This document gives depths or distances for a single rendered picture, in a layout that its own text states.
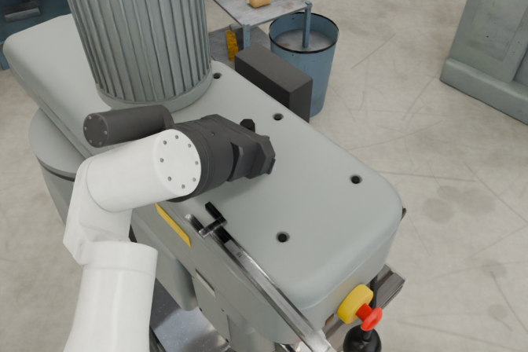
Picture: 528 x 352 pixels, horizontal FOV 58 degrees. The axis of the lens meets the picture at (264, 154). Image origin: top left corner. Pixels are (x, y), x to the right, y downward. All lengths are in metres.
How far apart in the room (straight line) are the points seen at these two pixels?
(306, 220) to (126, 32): 0.35
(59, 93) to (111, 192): 0.66
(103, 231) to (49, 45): 0.81
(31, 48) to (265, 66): 0.55
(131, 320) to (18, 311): 2.52
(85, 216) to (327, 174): 0.35
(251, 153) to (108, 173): 0.20
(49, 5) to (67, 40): 3.48
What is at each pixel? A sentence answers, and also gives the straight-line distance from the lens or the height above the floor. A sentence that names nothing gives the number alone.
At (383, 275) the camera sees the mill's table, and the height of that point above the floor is 0.94.
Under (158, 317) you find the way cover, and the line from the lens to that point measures 1.59.
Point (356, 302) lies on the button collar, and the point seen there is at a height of 1.79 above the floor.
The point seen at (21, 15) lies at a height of 0.27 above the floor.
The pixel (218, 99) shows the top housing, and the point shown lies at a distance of 0.81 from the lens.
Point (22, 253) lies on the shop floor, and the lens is 3.14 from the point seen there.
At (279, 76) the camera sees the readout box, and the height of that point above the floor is 1.73.
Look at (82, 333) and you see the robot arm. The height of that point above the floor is 2.03.
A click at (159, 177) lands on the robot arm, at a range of 0.44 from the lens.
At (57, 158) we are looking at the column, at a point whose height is 1.56.
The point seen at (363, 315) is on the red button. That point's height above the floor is 1.77.
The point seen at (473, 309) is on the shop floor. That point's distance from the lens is 2.88.
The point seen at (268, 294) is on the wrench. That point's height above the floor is 1.90.
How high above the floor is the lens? 2.42
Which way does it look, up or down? 47 degrees down
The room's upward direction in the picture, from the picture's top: straight up
